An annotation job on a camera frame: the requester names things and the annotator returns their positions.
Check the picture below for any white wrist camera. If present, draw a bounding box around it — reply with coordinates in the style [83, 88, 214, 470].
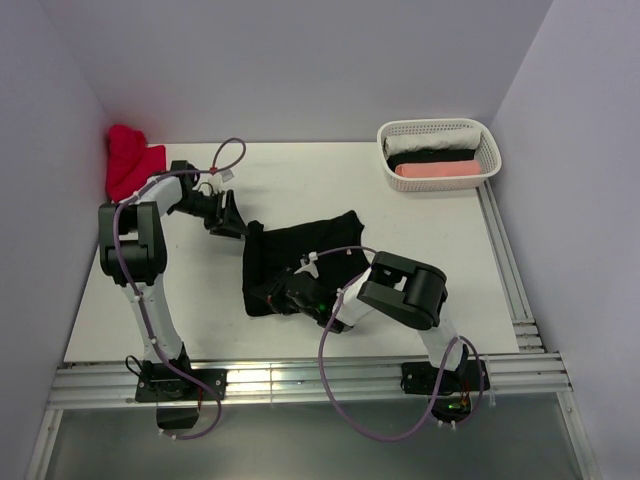
[206, 170, 234, 194]
[295, 252, 319, 279]

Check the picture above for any rolled white t-shirt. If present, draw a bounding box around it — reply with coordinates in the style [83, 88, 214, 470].
[383, 128, 482, 155]

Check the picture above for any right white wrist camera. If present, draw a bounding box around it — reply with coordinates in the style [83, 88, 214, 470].
[295, 252, 319, 279]

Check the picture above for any white plastic basket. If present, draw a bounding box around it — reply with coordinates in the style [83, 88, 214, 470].
[377, 118, 502, 192]

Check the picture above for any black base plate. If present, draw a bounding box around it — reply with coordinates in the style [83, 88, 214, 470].
[134, 368, 227, 434]
[394, 359, 491, 419]

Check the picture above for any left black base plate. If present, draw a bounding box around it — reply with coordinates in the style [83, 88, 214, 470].
[134, 368, 227, 434]

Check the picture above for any red t-shirt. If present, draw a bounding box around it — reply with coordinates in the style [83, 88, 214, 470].
[105, 125, 167, 202]

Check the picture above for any aluminium mounting rail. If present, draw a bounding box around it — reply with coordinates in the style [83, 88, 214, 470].
[46, 353, 572, 410]

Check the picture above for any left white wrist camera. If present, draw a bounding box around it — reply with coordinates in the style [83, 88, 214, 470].
[206, 170, 234, 194]

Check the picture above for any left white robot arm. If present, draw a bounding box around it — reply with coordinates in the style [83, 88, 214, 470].
[98, 161, 249, 402]

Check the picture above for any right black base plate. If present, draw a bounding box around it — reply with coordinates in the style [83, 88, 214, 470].
[394, 359, 491, 419]

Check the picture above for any black t-shirt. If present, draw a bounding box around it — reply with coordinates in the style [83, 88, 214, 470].
[242, 210, 369, 317]
[387, 149, 475, 171]

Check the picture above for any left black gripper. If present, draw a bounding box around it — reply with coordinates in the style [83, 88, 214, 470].
[171, 189, 250, 239]

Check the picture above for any rolled black t-shirt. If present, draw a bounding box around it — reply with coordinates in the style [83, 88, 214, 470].
[387, 149, 475, 171]

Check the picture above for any rolled pink t-shirt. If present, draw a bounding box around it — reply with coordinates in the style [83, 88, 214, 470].
[394, 160, 483, 178]

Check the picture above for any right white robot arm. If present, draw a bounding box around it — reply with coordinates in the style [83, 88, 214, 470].
[248, 246, 469, 390]

